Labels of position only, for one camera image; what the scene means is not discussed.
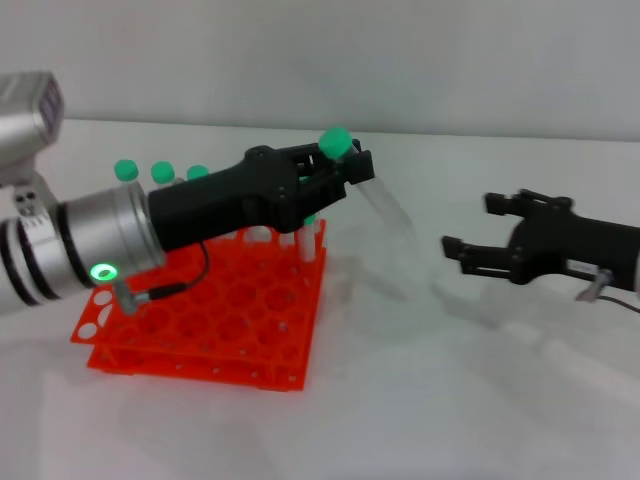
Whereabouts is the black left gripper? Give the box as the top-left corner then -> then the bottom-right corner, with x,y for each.
147,142 -> 377,252

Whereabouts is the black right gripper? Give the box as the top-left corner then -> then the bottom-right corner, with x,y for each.
441,187 -> 640,295

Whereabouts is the orange test tube rack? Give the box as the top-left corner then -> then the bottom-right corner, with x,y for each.
68,217 -> 329,394

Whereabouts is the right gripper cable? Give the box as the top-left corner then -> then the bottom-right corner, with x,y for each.
574,269 -> 640,314

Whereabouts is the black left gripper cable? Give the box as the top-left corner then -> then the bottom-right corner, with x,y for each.
115,242 -> 210,317

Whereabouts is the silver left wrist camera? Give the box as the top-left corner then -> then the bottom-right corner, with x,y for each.
0,72 -> 67,161

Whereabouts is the silver camera mount bracket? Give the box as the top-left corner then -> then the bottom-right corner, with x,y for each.
0,144 -> 64,229

